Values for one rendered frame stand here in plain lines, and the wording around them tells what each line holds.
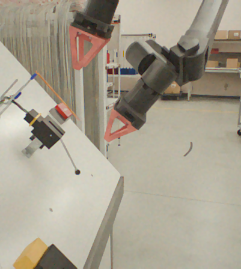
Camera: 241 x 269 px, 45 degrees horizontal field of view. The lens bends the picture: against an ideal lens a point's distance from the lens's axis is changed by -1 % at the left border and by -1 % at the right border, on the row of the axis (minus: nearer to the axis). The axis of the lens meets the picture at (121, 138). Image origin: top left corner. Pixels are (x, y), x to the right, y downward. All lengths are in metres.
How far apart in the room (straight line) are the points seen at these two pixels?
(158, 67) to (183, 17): 8.23
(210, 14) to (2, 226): 0.60
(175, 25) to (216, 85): 2.03
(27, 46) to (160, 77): 1.02
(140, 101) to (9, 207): 0.31
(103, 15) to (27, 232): 0.41
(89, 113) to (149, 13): 7.32
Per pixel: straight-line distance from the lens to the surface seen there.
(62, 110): 0.89
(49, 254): 0.42
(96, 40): 0.55
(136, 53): 0.63
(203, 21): 0.70
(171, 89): 7.95
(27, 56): 1.51
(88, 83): 1.75
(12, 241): 0.53
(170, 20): 8.83
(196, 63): 0.61
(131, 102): 0.59
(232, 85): 8.79
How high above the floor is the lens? 1.27
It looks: 17 degrees down
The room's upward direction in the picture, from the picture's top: straight up
